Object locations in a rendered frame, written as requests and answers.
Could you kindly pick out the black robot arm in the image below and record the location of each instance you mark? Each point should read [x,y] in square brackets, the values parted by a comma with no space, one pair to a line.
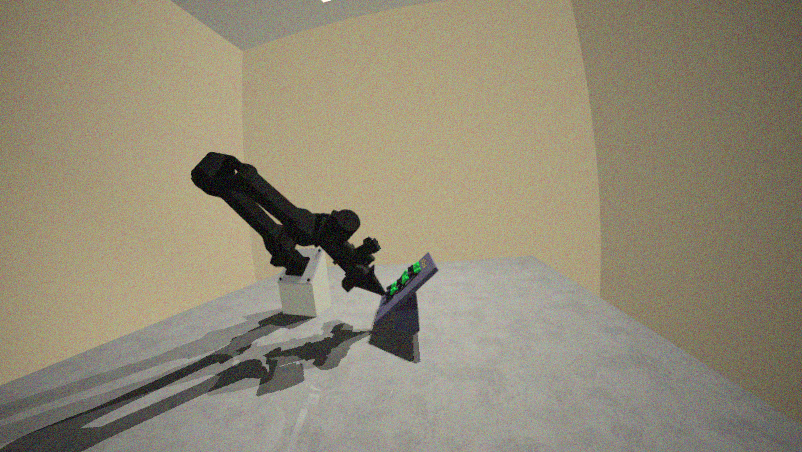
[215,175]

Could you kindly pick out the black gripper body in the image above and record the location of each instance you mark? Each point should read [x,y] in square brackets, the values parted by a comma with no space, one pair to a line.
[354,272]

